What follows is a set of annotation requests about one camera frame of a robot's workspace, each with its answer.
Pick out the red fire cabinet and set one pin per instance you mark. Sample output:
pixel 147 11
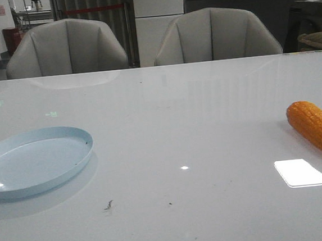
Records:
pixel 12 37

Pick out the dark side table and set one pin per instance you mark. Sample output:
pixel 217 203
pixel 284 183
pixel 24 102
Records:
pixel 305 17

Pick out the orange corn cob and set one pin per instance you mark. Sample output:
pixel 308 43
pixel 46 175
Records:
pixel 306 118

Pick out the white cabinet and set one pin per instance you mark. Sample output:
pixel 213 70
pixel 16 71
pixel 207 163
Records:
pixel 152 17

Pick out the tan cushion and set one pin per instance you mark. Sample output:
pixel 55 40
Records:
pixel 310 41

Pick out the right beige upholstered chair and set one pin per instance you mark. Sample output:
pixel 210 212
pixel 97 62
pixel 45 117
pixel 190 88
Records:
pixel 212 34

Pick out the light blue round plate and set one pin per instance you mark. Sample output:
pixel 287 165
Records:
pixel 36 161

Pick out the left beige upholstered chair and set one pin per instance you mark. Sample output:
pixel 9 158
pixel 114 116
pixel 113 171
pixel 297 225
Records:
pixel 65 47

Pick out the beige upholstered chair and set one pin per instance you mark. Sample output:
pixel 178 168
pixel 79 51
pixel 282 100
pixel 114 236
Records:
pixel 65 47
pixel 212 34

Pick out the red barrier belt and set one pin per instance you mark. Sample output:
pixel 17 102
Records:
pixel 94 9

